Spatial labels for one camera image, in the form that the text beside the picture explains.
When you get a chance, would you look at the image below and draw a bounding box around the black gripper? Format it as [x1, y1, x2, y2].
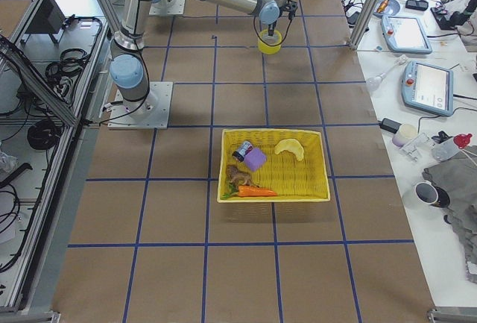
[268, 0, 298, 28]

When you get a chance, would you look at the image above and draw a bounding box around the yellow tape roll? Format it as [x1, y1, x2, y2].
[257, 30, 282, 55]

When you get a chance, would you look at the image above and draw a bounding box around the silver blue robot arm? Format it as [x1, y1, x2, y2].
[110, 0, 297, 113]

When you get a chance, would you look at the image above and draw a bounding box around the blue plate with item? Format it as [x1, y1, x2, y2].
[373, 0, 401, 17]

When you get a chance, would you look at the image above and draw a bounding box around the far teach pendant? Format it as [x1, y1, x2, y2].
[381, 15, 432, 54]

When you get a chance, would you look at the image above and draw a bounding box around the teach pendant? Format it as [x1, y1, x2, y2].
[401, 60, 454, 117]
[381, 15, 432, 54]

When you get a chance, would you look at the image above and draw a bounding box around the toy yellow banana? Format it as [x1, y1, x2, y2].
[274, 138, 304, 161]

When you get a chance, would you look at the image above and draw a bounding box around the small dark can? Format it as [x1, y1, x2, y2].
[232, 140, 253, 162]

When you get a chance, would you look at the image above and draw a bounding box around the black power adapter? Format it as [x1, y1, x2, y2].
[379, 118, 402, 134]

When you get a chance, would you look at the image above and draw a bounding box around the purple foam block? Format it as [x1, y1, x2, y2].
[244, 147, 267, 172]

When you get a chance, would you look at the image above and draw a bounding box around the near teach pendant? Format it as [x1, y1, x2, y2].
[401, 60, 454, 117]

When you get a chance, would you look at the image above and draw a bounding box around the yellow wicker basket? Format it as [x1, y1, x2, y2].
[217, 128, 330, 203]

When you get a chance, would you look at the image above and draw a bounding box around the lavender white jar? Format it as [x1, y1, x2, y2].
[391, 124, 417, 147]

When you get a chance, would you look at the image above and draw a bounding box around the toy lion figure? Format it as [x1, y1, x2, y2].
[226, 165, 258, 187]

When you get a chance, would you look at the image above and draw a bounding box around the toy orange carrot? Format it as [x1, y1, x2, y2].
[221, 185, 278, 199]

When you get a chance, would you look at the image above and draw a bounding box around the black white mug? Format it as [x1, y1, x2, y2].
[414, 181, 450, 208]

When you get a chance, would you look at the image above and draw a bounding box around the grey cloth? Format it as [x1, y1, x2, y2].
[422, 154, 476, 283]

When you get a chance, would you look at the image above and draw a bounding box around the aluminium frame post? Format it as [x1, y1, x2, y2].
[349, 0, 377, 50]

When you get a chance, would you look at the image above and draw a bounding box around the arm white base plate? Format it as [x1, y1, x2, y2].
[107, 81, 173, 130]
[149, 0, 186, 16]

